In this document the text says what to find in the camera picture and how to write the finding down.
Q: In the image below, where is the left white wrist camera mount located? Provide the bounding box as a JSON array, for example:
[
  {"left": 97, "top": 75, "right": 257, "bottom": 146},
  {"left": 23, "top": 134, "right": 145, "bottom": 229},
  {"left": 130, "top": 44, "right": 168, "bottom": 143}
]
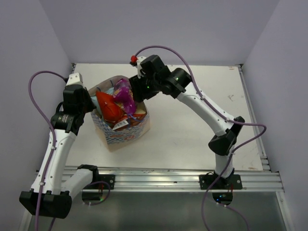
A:
[{"left": 66, "top": 73, "right": 84, "bottom": 86}]

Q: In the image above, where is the purple snack packet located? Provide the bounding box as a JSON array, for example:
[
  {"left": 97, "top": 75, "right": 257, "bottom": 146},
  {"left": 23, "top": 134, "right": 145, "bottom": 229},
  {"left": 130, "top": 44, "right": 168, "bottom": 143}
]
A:
[{"left": 112, "top": 78, "right": 137, "bottom": 115}]

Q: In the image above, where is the brown Chuba cassava chips bag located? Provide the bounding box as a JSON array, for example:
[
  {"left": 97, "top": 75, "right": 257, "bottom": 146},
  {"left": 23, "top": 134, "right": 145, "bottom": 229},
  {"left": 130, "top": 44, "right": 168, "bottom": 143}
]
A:
[{"left": 112, "top": 109, "right": 147, "bottom": 130}]

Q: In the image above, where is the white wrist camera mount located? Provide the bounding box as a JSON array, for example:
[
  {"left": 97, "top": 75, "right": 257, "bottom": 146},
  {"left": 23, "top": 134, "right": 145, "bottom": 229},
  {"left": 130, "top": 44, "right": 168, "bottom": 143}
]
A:
[
  {"left": 129, "top": 55, "right": 146, "bottom": 78},
  {"left": 66, "top": 73, "right": 84, "bottom": 86}
]

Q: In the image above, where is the light blue cassava chips bag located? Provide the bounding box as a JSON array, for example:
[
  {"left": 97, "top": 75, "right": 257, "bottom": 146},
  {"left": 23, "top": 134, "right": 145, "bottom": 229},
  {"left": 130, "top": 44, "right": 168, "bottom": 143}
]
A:
[{"left": 91, "top": 87, "right": 114, "bottom": 118}]

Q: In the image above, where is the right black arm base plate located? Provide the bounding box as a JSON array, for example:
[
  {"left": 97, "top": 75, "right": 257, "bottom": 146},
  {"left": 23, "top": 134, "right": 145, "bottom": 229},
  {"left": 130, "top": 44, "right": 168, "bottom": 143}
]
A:
[{"left": 199, "top": 171, "right": 242, "bottom": 191}]

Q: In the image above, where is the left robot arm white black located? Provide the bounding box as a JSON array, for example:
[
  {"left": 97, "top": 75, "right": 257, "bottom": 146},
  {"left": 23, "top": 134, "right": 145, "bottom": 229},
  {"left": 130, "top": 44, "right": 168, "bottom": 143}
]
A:
[{"left": 19, "top": 84, "right": 100, "bottom": 219}]

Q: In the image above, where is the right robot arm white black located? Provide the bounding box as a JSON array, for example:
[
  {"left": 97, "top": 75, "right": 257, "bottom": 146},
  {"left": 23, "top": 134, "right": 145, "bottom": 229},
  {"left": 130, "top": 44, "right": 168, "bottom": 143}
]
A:
[{"left": 129, "top": 55, "right": 244, "bottom": 189}]

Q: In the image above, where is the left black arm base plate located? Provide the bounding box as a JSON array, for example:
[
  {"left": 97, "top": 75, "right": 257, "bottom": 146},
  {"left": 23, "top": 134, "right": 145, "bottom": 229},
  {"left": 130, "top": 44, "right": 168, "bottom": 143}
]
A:
[{"left": 97, "top": 170, "right": 116, "bottom": 190}]

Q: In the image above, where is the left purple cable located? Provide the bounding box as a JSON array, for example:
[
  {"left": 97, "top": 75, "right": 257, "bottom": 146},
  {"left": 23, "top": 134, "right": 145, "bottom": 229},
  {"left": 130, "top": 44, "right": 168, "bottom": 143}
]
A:
[{"left": 27, "top": 70, "right": 64, "bottom": 231}]

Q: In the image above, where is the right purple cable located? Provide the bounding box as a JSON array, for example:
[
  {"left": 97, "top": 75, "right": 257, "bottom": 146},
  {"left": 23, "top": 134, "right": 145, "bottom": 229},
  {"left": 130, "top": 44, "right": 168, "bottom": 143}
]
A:
[{"left": 135, "top": 45, "right": 267, "bottom": 231}]

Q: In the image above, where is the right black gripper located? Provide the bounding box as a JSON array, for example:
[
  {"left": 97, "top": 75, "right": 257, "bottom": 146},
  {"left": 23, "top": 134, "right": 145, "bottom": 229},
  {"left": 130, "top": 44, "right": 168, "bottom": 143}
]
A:
[{"left": 129, "top": 72, "right": 160, "bottom": 103}]

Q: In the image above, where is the aluminium mounting rail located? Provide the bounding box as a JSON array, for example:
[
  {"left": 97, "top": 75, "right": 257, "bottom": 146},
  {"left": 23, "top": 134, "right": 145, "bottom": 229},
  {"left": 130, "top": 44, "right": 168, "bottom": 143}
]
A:
[{"left": 36, "top": 165, "right": 282, "bottom": 193}]

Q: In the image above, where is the purple cable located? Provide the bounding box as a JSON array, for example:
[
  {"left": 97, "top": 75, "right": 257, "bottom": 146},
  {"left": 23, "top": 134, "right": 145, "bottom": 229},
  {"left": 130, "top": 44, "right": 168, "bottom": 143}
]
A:
[
  {"left": 135, "top": 45, "right": 267, "bottom": 231},
  {"left": 27, "top": 70, "right": 64, "bottom": 231}
]

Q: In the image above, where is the blue patterned paper bag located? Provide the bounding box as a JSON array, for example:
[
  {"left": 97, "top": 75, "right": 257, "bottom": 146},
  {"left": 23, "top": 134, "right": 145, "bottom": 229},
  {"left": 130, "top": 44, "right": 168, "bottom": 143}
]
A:
[{"left": 89, "top": 76, "right": 150, "bottom": 151}]

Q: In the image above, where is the orange cream cassava chips bag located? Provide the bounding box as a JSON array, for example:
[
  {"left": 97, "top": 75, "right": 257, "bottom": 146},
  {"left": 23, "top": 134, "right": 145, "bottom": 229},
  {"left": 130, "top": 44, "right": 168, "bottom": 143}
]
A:
[{"left": 96, "top": 91, "right": 124, "bottom": 123}]

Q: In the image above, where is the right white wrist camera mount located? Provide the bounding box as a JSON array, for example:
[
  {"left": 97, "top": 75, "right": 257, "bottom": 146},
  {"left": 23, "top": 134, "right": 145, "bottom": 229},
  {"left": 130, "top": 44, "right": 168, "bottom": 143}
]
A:
[{"left": 129, "top": 55, "right": 146, "bottom": 78}]

